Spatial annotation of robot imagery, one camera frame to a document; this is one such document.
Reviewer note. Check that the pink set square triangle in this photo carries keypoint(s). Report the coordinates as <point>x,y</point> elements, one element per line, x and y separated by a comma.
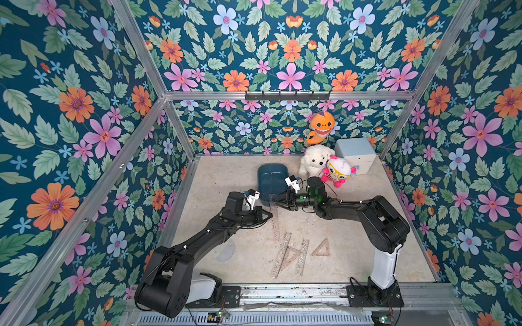
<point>290,256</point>

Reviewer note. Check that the clear protractor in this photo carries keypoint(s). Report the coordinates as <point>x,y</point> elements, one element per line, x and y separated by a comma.
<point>227,252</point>

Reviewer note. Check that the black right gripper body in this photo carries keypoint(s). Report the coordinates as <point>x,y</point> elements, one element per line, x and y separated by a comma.
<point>288,200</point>

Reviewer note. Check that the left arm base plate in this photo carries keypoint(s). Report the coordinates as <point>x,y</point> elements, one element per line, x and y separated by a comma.
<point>225,297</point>

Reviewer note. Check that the small pink triangle ruler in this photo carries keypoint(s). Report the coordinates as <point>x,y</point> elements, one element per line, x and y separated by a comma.
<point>323,250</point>

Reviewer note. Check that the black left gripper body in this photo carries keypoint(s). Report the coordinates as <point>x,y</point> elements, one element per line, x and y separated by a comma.
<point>247,217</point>

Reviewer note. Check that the teal plastic storage box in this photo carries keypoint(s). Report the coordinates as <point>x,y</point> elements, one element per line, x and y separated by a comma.
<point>271,181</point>

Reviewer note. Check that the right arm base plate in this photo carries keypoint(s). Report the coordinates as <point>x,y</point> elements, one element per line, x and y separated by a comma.
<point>361,296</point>

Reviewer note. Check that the pink stencil ruler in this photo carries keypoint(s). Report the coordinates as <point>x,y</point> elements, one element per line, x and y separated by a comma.
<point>275,223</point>

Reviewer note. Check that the light blue small cabinet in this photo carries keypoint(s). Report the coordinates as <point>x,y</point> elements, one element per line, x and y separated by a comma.
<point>358,152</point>

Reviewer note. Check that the white dog plush toy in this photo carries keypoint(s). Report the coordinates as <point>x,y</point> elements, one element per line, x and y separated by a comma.
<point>314,160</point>

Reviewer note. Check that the clear short ruler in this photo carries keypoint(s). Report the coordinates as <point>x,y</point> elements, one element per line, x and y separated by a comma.
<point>302,257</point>

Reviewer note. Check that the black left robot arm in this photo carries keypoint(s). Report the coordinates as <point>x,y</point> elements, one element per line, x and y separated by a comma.
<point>165,285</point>

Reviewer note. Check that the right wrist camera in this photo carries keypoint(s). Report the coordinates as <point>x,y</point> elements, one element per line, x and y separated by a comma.
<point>294,183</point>

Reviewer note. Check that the pink white doll plush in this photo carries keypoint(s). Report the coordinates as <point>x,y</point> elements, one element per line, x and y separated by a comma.
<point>337,170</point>

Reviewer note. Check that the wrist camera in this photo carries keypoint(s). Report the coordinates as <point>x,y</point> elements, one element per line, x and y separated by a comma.
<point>294,183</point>
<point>251,197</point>

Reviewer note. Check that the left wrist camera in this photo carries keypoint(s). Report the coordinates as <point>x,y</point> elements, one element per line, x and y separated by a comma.
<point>251,197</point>

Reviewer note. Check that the orange dinosaur plush toy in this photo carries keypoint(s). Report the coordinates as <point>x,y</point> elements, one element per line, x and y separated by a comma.
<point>321,124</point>

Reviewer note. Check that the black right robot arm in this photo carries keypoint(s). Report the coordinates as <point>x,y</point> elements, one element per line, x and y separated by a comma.
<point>386,229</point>

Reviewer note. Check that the black hook rail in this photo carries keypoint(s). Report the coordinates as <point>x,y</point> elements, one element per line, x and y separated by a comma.
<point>287,96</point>

